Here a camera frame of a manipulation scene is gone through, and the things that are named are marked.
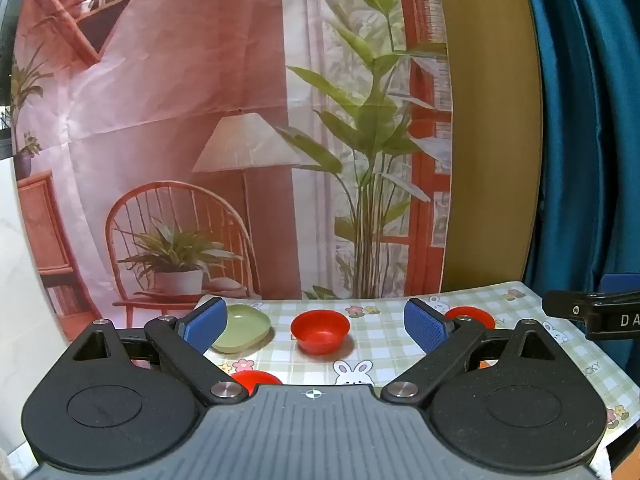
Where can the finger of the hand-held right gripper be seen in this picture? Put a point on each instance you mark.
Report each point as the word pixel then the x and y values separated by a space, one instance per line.
pixel 565 307

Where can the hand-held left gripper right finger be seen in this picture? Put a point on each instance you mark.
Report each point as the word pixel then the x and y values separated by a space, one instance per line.
pixel 425 325

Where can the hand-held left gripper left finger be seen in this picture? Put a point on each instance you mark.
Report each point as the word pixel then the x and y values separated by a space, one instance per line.
pixel 206 324

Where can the red plastic bowl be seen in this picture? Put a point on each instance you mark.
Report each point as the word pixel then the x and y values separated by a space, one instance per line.
pixel 255 380
pixel 320 332
pixel 475 314

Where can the green square plate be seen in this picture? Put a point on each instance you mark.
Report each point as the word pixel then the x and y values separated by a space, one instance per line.
pixel 245 327

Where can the checked rabbit print tablecloth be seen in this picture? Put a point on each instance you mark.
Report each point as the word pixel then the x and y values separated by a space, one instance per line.
pixel 380 345

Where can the yellow wooden board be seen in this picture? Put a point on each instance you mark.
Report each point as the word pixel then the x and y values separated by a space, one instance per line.
pixel 490 160

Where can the blue curtain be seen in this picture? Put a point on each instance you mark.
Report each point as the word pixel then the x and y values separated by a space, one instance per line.
pixel 590 110

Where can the printed room scene backdrop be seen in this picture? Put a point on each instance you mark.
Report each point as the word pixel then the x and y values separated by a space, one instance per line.
pixel 200 60

